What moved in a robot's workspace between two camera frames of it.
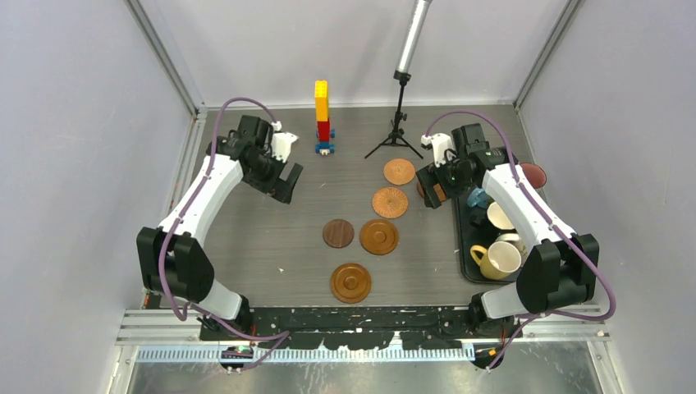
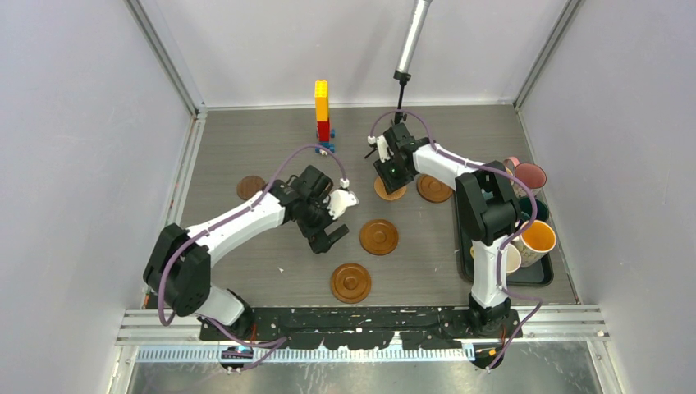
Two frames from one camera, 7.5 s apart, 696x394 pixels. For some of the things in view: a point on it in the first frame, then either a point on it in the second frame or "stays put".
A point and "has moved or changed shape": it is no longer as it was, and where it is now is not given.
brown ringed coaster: [439, 190] stays put
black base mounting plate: [414, 327] stays put
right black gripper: [430, 175] -> [391, 182]
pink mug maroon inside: [534, 174] stays put
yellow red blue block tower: [324, 132] stays put
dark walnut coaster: [338, 233] has moved or changed shape
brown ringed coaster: [378, 236] stays put
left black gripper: [277, 188] -> [319, 241]
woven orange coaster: [390, 203] has moved or changed shape
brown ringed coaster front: [350, 283] stays put
